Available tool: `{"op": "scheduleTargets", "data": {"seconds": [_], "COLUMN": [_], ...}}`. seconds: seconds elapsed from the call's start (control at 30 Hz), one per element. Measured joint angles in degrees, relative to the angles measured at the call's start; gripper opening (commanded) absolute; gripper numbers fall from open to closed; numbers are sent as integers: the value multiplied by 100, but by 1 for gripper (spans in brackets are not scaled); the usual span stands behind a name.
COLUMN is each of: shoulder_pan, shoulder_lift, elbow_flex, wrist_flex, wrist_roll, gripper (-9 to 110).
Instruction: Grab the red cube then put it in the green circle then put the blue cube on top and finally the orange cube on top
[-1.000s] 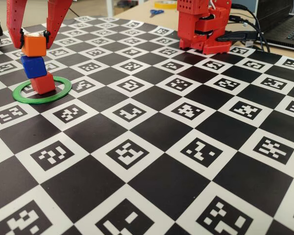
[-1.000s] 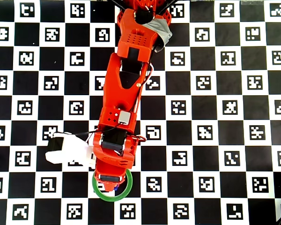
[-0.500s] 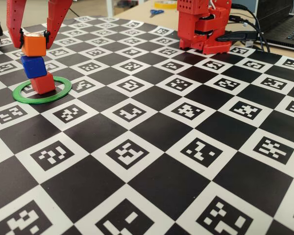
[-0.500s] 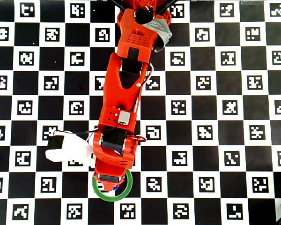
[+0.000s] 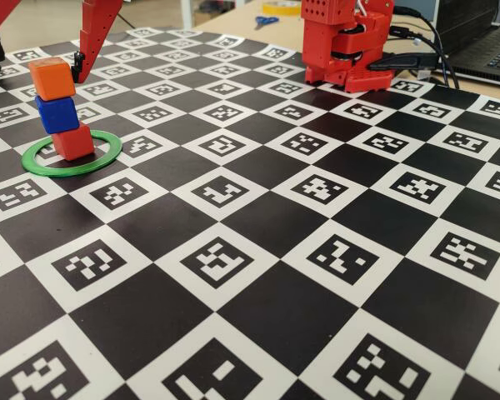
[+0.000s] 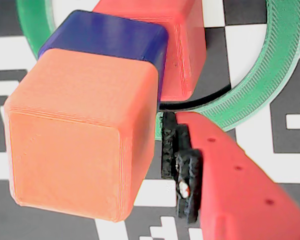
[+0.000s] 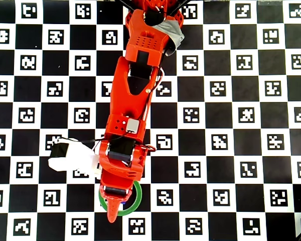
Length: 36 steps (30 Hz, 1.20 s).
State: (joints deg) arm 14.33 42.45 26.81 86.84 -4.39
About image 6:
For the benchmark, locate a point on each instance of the black white checkerboard marker mat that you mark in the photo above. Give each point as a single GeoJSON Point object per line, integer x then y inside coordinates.
{"type": "Point", "coordinates": [277, 150]}

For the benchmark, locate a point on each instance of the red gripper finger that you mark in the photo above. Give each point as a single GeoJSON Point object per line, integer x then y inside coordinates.
{"type": "Point", "coordinates": [235, 195]}

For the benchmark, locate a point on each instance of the red cube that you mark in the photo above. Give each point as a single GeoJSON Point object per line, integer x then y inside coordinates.
{"type": "Point", "coordinates": [185, 50]}

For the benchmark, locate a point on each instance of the blue cube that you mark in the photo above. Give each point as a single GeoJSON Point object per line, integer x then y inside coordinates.
{"type": "Point", "coordinates": [110, 37]}

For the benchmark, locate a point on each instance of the orange cube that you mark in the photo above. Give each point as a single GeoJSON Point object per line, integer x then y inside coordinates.
{"type": "Point", "coordinates": [77, 137]}

